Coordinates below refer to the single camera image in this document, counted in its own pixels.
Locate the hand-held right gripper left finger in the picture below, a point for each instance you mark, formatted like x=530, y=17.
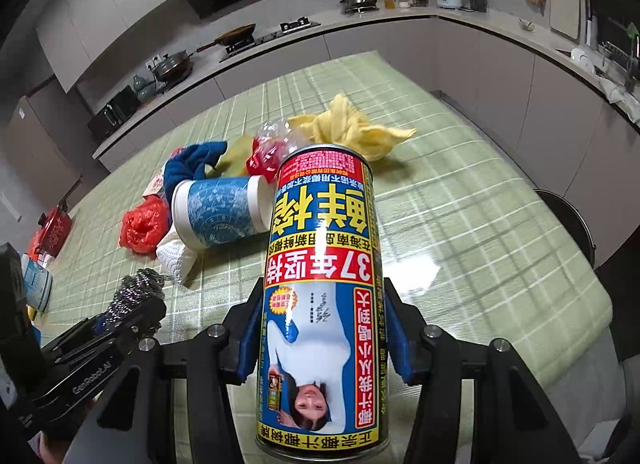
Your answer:
x=247, y=341

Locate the steel wool scourer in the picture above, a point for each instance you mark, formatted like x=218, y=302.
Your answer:
x=132, y=294

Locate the black waste bin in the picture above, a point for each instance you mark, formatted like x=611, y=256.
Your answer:
x=567, y=224

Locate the blue patterned paper cup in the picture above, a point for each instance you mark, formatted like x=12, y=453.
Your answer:
x=220, y=209

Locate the person's left hand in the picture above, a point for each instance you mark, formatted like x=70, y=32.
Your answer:
x=50, y=449

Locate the grey kitchen counter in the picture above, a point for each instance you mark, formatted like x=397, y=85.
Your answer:
x=500, y=74

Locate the dish rack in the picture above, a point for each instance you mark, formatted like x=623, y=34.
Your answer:
x=620, y=62

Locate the yellow cloth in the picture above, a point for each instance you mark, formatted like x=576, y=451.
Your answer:
x=350, y=127

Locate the black microwave oven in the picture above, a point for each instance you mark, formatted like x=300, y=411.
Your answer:
x=112, y=112

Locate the tall printed drink can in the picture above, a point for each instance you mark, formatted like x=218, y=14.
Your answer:
x=320, y=244

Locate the small snack packet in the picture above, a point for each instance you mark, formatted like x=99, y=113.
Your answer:
x=153, y=185

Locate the red clear plastic wrapper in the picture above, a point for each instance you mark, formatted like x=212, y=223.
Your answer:
x=267, y=149

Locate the white plates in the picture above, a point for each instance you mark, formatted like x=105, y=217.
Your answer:
x=581, y=57

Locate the white paper towel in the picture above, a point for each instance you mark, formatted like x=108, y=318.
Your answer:
x=177, y=259

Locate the blue cloth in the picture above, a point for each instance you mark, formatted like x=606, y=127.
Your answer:
x=192, y=162

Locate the white tub with teal label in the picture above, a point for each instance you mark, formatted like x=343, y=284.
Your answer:
x=36, y=284

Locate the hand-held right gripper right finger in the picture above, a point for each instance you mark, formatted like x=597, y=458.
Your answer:
x=400, y=341

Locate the wok with lid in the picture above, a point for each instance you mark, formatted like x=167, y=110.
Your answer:
x=172, y=67

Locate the red plastic bag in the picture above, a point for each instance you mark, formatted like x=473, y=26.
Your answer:
x=142, y=226

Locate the white cutting board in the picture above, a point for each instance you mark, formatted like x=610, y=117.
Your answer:
x=565, y=12

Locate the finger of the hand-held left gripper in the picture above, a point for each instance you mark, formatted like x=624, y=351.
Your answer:
x=140, y=319
x=75, y=339

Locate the small bowl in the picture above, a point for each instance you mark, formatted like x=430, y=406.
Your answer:
x=525, y=25

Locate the red box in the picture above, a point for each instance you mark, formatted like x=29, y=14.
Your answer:
x=54, y=231

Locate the grey wall cabinets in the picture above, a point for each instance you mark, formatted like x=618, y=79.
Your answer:
x=110, y=9

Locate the black gas stove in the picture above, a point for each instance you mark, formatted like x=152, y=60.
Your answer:
x=280, y=32

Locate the yellow sponge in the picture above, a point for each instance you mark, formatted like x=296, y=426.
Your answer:
x=237, y=154

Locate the frying pan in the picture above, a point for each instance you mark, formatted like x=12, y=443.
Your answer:
x=235, y=34

